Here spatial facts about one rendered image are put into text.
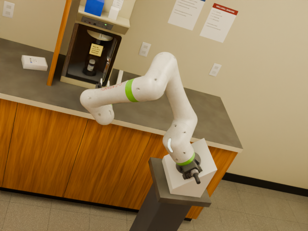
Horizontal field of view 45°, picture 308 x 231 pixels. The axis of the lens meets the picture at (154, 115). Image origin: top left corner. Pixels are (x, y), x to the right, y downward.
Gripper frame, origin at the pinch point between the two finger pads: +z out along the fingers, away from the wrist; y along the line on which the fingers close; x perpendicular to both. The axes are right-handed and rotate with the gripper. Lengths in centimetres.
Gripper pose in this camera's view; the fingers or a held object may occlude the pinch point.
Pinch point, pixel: (104, 84)
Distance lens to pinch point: 239.6
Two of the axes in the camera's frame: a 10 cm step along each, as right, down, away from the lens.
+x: -3.6, 7.8, 5.1
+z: -1.0, -5.7, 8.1
